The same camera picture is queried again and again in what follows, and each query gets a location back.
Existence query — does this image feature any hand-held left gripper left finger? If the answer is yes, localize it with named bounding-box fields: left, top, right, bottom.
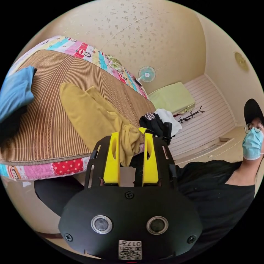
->
left=103, top=132, right=121, bottom=185

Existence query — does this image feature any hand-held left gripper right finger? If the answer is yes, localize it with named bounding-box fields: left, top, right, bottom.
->
left=142, top=133, right=159, bottom=185

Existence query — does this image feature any yellow long sleeve shirt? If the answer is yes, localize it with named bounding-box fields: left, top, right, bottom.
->
left=59, top=82, right=145, bottom=167

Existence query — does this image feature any person's right hand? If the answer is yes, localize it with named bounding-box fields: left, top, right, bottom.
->
left=154, top=109, right=182, bottom=137

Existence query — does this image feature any black coat rack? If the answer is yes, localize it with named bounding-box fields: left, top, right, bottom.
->
left=178, top=106, right=205, bottom=124

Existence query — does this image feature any teal electric fan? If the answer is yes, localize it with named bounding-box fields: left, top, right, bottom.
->
left=135, top=66, right=156, bottom=86

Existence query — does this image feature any bed with woven mat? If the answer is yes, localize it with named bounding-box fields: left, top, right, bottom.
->
left=0, top=35, right=157, bottom=181

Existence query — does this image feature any person's body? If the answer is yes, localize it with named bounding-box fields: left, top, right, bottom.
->
left=34, top=98, right=264, bottom=251

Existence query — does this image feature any floral pillow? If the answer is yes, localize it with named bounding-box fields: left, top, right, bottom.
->
left=107, top=57, right=124, bottom=71

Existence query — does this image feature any round ceiling lamp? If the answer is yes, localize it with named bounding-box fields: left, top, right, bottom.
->
left=234, top=51, right=249, bottom=72

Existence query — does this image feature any pile of clothes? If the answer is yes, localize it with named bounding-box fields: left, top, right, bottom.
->
left=0, top=65, right=37, bottom=145

